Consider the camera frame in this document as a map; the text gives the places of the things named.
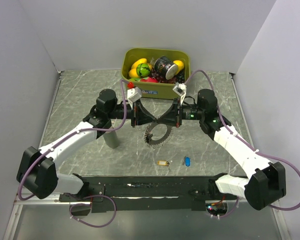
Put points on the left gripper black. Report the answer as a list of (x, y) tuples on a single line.
[(141, 116)]

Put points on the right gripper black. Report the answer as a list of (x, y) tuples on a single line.
[(171, 117)]

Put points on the large keyring with small rings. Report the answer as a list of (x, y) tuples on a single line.
[(153, 141)]

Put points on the yellow tag key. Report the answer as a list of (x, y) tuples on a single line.
[(164, 163)]

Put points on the olive green plastic bin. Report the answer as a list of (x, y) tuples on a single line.
[(162, 89)]

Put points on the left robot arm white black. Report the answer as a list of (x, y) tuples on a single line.
[(38, 170)]

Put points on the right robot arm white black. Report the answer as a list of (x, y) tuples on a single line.
[(265, 181)]

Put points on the red toy fruit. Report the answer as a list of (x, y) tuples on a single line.
[(148, 80)]

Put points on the grey bottle with beige cap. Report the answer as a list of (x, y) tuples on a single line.
[(111, 139)]

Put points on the dark grapes bunch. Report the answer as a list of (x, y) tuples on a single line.
[(162, 76)]

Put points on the blue tag key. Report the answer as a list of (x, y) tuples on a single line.
[(186, 161)]

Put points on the green watermelon toy ball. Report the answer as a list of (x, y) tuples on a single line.
[(143, 70)]

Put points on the yellow toy mango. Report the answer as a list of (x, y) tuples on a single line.
[(138, 62)]

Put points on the black paper cup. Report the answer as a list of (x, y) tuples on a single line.
[(165, 67)]

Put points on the yellow toy lemon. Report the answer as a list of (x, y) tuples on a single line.
[(179, 64)]

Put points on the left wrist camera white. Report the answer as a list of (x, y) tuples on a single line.
[(134, 93)]

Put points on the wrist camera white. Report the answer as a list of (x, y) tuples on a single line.
[(134, 93), (181, 90)]

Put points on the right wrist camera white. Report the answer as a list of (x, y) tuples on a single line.
[(181, 90)]

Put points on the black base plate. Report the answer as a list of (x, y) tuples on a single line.
[(138, 193)]

